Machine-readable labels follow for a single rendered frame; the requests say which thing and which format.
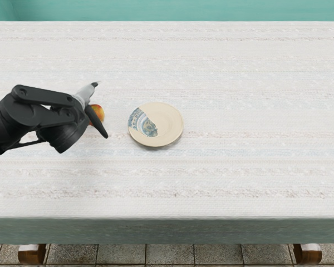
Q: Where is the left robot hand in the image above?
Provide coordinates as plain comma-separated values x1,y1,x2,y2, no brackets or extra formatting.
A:
73,81,109,140

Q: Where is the cream plate with blue pattern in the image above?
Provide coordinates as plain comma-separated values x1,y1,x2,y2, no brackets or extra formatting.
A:
127,102,184,149

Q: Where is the red yellow apple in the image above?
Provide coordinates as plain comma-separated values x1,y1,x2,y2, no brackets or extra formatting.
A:
88,103,105,126

